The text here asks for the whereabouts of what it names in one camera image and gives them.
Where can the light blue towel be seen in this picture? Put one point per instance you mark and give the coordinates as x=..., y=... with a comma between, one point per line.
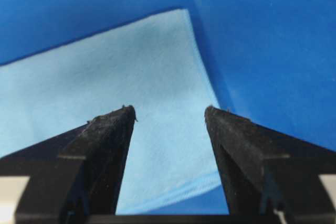
x=153, y=65

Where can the blue table mat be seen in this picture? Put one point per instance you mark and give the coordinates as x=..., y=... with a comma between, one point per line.
x=271, y=61

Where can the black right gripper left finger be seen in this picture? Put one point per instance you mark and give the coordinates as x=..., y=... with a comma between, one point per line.
x=71, y=176

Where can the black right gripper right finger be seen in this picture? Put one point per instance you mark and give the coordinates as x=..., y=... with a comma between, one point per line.
x=268, y=176

